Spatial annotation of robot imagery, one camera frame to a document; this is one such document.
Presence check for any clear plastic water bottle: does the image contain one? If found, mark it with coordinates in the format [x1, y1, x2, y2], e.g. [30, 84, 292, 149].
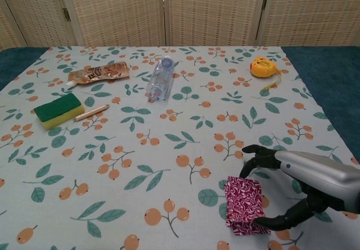
[146, 55, 175, 104]

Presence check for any green yellow sponge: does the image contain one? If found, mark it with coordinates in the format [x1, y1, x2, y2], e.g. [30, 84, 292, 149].
[33, 93, 84, 130]

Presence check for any pink patterned pouch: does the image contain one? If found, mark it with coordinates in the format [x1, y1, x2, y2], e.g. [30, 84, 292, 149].
[224, 176, 266, 223]

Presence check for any light wooden pencil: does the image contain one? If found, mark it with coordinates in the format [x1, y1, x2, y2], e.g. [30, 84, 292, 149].
[74, 104, 110, 122]

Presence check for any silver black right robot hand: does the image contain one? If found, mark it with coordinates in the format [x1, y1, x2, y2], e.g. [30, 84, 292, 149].
[238, 144, 360, 233]

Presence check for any orange foil snack pouch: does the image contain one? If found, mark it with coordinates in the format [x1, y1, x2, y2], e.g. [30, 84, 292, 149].
[66, 60, 131, 90]

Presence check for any floral leaf berry tablecloth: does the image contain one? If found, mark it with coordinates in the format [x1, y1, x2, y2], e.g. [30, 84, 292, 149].
[0, 46, 360, 250]

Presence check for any woven bamboo screen panel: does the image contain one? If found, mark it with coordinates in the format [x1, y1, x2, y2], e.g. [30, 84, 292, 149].
[0, 0, 25, 51]
[56, 0, 167, 48]
[0, 0, 78, 50]
[163, 0, 272, 48]
[254, 0, 360, 48]

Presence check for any yellow tape measure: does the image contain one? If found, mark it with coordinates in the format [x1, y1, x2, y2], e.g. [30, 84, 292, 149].
[250, 57, 282, 92]

